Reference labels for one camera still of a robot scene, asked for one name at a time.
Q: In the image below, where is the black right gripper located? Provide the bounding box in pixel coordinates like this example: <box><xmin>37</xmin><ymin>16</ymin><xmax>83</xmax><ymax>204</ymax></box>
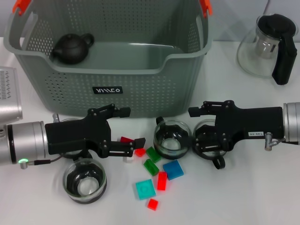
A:
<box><xmin>188</xmin><ymin>100</ymin><xmax>285</xmax><ymax>153</ymax></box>

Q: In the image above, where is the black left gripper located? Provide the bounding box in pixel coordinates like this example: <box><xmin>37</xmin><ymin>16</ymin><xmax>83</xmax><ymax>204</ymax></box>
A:
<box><xmin>44</xmin><ymin>104</ymin><xmax>146</xmax><ymax>159</ymax></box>

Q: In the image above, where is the grey perforated plastic storage bin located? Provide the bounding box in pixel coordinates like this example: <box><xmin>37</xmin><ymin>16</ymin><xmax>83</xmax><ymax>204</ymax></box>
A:
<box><xmin>3</xmin><ymin>0</ymin><xmax>214</xmax><ymax>118</ymax></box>

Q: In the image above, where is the green toy brick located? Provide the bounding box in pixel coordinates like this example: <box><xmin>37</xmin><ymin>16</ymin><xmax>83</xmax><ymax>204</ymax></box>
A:
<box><xmin>143</xmin><ymin>158</ymin><xmax>160</xmax><ymax>177</ymax></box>
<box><xmin>145</xmin><ymin>146</ymin><xmax>162</xmax><ymax>164</ymax></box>

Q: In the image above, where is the blue square toy brick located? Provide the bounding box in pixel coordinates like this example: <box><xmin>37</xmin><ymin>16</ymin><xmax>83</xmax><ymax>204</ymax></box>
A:
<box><xmin>162</xmin><ymin>159</ymin><xmax>185</xmax><ymax>180</ymax></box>

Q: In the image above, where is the teal square toy brick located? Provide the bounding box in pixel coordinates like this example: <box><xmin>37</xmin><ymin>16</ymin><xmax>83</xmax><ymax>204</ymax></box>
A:
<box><xmin>135</xmin><ymin>179</ymin><xmax>157</xmax><ymax>201</ymax></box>

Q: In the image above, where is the long red toy brick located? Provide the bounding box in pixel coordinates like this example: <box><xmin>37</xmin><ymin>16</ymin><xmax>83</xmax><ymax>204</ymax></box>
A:
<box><xmin>157</xmin><ymin>171</ymin><xmax>168</xmax><ymax>191</ymax></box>

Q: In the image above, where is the black clay teapot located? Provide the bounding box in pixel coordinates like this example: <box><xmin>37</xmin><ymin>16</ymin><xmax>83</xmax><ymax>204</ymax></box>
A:
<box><xmin>50</xmin><ymin>33</ymin><xmax>95</xmax><ymax>65</ymax></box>

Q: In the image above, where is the left arm dark cable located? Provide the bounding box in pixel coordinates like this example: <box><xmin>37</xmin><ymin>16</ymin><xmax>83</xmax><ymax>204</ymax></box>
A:
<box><xmin>20</xmin><ymin>156</ymin><xmax>66</xmax><ymax>169</ymax></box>

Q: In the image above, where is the glass pitcher with black handle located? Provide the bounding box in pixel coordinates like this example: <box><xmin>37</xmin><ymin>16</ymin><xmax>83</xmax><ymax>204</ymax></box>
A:
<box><xmin>236</xmin><ymin>13</ymin><xmax>298</xmax><ymax>86</ymax></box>

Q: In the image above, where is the orange bin handle clip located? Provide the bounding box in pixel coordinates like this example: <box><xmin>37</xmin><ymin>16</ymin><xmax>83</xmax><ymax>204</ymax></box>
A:
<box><xmin>12</xmin><ymin>0</ymin><xmax>31</xmax><ymax>16</ymax></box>
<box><xmin>199</xmin><ymin>0</ymin><xmax>213</xmax><ymax>18</ymax></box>

